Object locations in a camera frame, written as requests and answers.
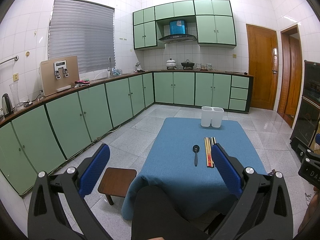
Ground red patterned chopstick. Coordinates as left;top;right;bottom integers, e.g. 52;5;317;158
207;138;212;167
205;137;211;168

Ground black spoon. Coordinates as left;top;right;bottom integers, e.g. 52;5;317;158
193;145;200;166

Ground green lower kitchen cabinets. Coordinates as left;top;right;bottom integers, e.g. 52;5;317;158
1;71;253;195

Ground green kitchen cabinets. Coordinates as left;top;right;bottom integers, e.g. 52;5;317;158
133;0;236;50
1;71;253;195

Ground chrome kitchen faucet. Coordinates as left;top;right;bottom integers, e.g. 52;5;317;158
107;56;113;77

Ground green upper kitchen cabinets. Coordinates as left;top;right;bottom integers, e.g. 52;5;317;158
133;0;236;50

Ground person right hand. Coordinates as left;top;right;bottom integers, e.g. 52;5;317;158
298;187;319;232

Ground black glass cabinet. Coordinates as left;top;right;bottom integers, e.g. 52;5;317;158
290;60;320;146

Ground small brown wooden stool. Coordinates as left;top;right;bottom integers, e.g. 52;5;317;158
98;167;137;205

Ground brown wooden door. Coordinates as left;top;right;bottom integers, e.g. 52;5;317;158
277;25;302;127
246;24;278;110

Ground blue table cloth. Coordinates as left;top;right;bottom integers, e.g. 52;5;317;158
121;118;266;220

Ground white twin utensil holder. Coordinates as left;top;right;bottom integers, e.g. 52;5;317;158
201;106;224;128

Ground clear glass vase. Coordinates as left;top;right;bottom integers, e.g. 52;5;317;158
9;81;23;112

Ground black electric kettle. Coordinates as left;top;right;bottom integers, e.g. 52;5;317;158
2;93;14;118

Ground red cloth on counter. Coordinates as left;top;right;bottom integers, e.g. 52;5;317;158
74;80;90;87

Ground beige water dispenser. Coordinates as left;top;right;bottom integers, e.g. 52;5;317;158
40;56;80;96

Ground glass jars on counter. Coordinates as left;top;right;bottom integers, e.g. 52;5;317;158
196;63;212;70

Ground black wok with lid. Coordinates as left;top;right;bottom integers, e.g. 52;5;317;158
181;59;195;70

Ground small steel kettle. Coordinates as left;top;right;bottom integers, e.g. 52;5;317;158
136;62;142;72

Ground white cooking pot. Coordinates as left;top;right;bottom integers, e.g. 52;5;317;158
166;58;176;70

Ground grey window blind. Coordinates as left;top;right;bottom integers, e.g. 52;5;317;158
48;0;116;74

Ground range hood blue film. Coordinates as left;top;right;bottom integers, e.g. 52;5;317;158
159;20;197;43

